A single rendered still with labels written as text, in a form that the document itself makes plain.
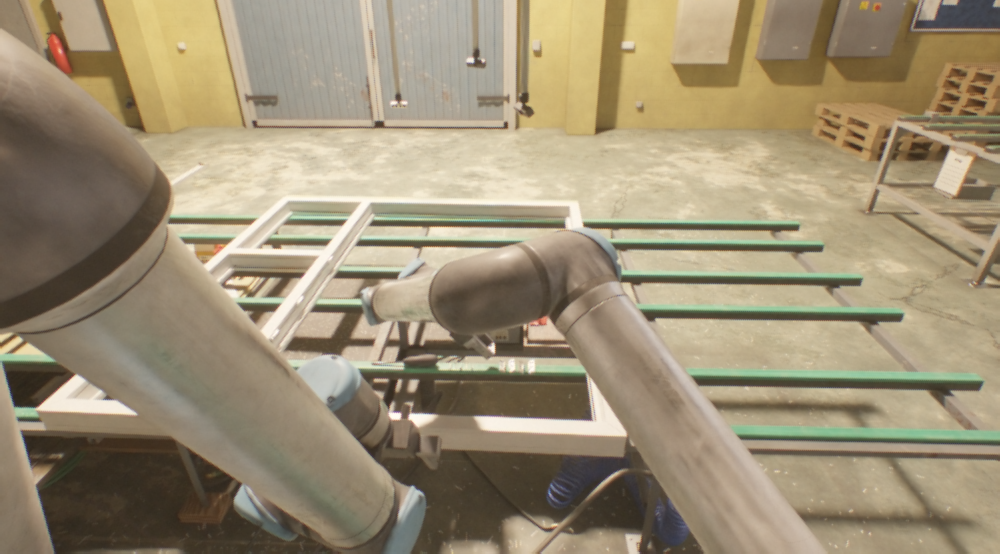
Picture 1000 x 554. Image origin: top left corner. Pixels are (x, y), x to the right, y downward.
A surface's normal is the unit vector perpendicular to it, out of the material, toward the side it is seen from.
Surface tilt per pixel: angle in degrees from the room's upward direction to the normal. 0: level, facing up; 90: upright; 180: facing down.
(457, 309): 83
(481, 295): 64
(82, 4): 90
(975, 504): 0
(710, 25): 90
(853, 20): 90
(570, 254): 32
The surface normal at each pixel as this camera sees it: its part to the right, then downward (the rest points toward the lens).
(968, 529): 0.00, -0.89
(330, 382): -0.13, -0.70
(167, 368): 0.65, 0.49
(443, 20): -0.04, 0.45
